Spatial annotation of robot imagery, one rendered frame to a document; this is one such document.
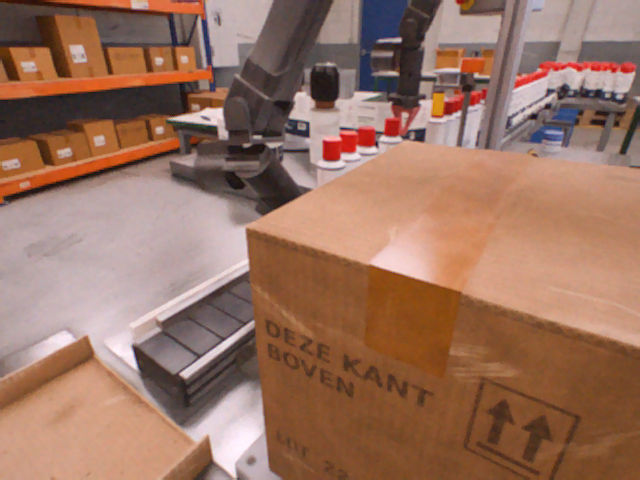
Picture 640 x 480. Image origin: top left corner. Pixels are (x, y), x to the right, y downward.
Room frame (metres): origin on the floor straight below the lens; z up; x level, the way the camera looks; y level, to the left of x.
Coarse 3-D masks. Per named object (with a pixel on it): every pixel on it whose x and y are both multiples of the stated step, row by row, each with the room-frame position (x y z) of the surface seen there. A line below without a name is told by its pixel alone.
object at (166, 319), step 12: (468, 144) 1.18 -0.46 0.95; (228, 276) 0.41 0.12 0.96; (240, 276) 0.42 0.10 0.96; (216, 288) 0.39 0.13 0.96; (228, 288) 0.40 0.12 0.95; (192, 300) 0.36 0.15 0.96; (204, 300) 0.37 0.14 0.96; (168, 312) 0.34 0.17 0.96; (180, 312) 0.34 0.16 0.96; (192, 312) 0.36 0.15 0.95; (168, 324) 0.33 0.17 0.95
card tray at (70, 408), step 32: (64, 352) 0.38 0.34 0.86; (0, 384) 0.33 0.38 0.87; (32, 384) 0.35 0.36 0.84; (64, 384) 0.36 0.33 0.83; (96, 384) 0.36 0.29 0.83; (128, 384) 0.36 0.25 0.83; (0, 416) 0.31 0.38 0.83; (32, 416) 0.31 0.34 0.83; (64, 416) 0.31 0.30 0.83; (96, 416) 0.31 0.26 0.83; (128, 416) 0.31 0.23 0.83; (160, 416) 0.31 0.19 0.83; (0, 448) 0.27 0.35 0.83; (32, 448) 0.27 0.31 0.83; (64, 448) 0.27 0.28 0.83; (96, 448) 0.27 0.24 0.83; (128, 448) 0.27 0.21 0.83; (160, 448) 0.27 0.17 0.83; (192, 448) 0.24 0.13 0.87
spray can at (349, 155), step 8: (344, 136) 0.69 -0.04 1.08; (352, 136) 0.69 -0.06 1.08; (344, 144) 0.69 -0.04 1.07; (352, 144) 0.69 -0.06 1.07; (344, 152) 0.69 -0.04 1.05; (352, 152) 0.69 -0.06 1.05; (344, 160) 0.68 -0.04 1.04; (352, 160) 0.68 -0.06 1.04; (360, 160) 0.69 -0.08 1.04; (352, 168) 0.68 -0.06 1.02
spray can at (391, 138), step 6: (390, 120) 0.83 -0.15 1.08; (396, 120) 0.83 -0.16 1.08; (390, 126) 0.83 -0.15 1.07; (396, 126) 0.83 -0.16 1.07; (384, 132) 0.84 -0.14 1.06; (390, 132) 0.83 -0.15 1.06; (396, 132) 0.83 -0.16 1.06; (384, 138) 0.83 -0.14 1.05; (390, 138) 0.82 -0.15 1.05; (396, 138) 0.82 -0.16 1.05; (384, 144) 0.82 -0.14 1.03; (390, 144) 0.82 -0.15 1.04; (396, 144) 0.82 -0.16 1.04; (384, 150) 0.82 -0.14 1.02
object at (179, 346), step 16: (240, 288) 0.51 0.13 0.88; (208, 304) 0.46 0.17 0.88; (224, 304) 0.46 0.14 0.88; (240, 304) 0.46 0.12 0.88; (192, 320) 0.43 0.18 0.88; (208, 320) 0.43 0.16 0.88; (224, 320) 0.43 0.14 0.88; (240, 320) 0.43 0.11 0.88; (160, 336) 0.39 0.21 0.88; (176, 336) 0.39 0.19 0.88; (192, 336) 0.39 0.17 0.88; (208, 336) 0.39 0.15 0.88; (224, 336) 0.39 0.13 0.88; (144, 352) 0.36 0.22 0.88; (160, 352) 0.36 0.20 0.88; (176, 352) 0.36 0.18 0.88; (192, 352) 0.37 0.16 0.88; (208, 352) 0.37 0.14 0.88; (176, 368) 0.34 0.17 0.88
